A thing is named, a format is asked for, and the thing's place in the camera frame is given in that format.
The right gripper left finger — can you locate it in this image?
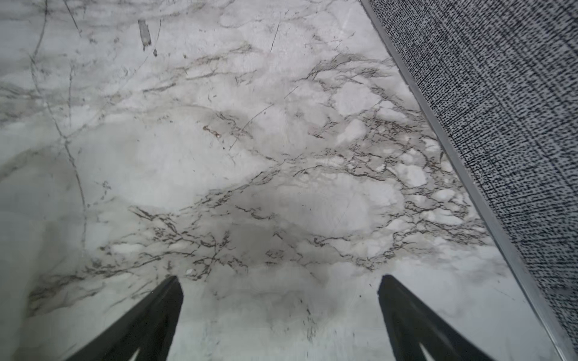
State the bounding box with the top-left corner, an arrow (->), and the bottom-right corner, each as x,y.
69,276 -> 184,360

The aluminium right side rail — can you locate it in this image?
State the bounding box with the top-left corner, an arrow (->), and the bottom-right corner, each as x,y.
363,1 -> 577,360

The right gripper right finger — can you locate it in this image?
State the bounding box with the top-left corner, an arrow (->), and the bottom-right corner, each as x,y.
377,275 -> 492,360

